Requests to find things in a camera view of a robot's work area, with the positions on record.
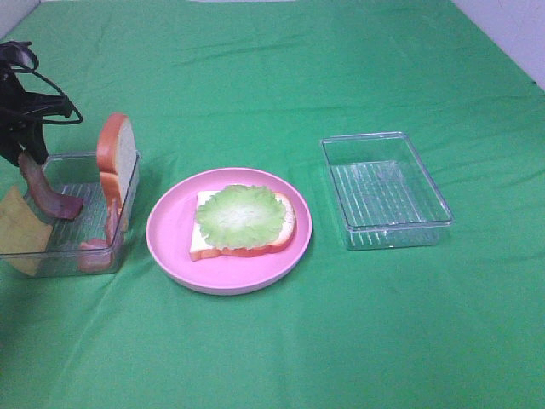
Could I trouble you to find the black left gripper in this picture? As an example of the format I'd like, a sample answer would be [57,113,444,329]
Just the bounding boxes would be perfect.
[0,41,72,167]

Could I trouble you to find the dark red bacon strip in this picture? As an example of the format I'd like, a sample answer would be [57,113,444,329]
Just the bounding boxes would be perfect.
[18,151,83,220]

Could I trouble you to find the pink bacon strip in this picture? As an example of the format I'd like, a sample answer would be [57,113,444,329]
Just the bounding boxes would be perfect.
[77,199,120,274]

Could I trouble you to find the white bread slice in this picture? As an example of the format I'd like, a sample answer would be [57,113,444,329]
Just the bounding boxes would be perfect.
[96,112,140,232]
[189,192,296,261]

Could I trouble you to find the green lettuce leaf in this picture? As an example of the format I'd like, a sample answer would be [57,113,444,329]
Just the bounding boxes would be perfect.
[195,185,287,250]

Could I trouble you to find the clear left plastic container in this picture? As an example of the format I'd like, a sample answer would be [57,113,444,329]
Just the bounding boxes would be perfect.
[1,152,126,278]

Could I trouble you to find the clear plastic container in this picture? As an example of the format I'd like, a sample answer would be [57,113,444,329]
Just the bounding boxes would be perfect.
[320,131,454,251]
[1,152,126,278]

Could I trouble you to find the yellow cheese slice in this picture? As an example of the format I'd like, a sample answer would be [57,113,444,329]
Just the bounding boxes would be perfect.
[1,186,53,276]

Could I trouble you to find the pink round plate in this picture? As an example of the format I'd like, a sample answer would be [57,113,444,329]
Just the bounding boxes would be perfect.
[146,167,313,295]

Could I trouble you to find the green tablecloth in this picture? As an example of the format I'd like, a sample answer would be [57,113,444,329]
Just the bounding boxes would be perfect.
[1,1,544,408]

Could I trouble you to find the clear right plastic container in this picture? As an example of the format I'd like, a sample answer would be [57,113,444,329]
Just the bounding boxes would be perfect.
[320,131,454,251]

